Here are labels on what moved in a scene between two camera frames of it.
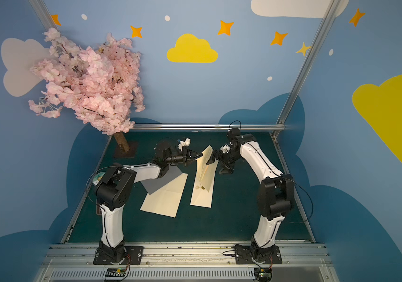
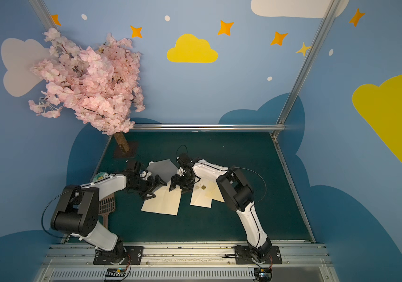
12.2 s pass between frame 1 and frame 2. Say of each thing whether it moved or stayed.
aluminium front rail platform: stayed
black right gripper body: moved
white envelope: stayed
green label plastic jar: stayed
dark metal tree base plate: stayed
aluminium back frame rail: stayed
